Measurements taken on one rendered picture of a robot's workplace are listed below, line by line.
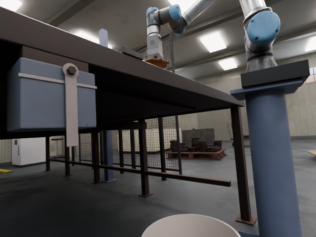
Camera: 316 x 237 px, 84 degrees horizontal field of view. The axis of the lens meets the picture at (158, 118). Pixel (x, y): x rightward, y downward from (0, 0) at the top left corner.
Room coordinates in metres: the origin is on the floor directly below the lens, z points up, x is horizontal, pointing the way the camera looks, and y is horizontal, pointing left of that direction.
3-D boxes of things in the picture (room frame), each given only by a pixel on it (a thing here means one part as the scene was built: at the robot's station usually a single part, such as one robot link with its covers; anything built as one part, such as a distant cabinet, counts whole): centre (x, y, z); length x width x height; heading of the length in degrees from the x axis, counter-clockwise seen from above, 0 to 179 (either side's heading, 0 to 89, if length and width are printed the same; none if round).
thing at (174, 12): (0.92, -0.11, 1.32); 0.11 x 0.11 x 0.08; 66
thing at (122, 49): (0.52, 0.09, 0.92); 0.08 x 0.08 x 0.02; 50
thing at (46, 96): (0.36, 0.21, 0.77); 0.14 x 0.11 x 0.18; 140
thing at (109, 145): (2.75, 0.81, 1.20); 0.17 x 0.17 x 2.40; 50
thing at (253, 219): (1.37, -0.61, 0.43); 0.12 x 0.12 x 0.85; 50
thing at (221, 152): (4.58, -0.93, 0.25); 1.36 x 0.94 x 0.49; 59
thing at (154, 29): (0.94, -0.01, 1.24); 0.08 x 0.08 x 0.05
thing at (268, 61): (0.87, -0.53, 0.99); 0.15 x 0.15 x 0.10
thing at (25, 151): (4.99, 3.67, 0.67); 0.68 x 0.58 x 1.34; 148
